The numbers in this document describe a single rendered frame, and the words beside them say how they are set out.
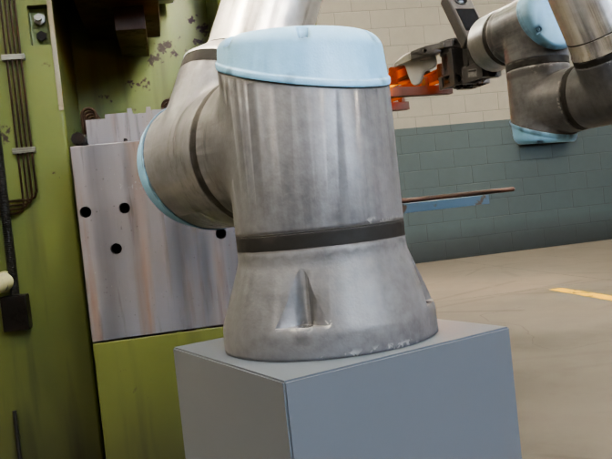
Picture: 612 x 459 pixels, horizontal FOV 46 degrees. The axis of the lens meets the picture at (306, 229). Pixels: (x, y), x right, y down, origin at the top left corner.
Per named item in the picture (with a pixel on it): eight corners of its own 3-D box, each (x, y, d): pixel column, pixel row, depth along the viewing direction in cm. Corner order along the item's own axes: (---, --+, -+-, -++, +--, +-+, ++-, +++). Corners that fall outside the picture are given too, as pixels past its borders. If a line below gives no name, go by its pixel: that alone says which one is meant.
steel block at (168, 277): (258, 320, 171) (237, 132, 169) (92, 342, 164) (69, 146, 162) (236, 297, 226) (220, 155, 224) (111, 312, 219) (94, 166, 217)
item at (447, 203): (489, 203, 158) (488, 194, 158) (318, 223, 145) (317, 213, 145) (424, 209, 186) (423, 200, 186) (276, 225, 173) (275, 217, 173)
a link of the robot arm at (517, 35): (534, 53, 100) (526, -19, 99) (484, 73, 112) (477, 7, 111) (589, 51, 103) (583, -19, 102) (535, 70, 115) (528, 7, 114)
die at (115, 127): (175, 140, 173) (170, 105, 172) (88, 147, 169) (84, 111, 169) (173, 157, 214) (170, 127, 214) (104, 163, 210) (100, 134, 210)
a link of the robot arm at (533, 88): (562, 140, 99) (554, 49, 98) (498, 150, 108) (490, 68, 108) (605, 137, 104) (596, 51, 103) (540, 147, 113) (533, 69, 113)
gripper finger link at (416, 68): (389, 89, 131) (435, 79, 126) (386, 56, 131) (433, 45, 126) (397, 90, 134) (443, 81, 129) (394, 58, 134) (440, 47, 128)
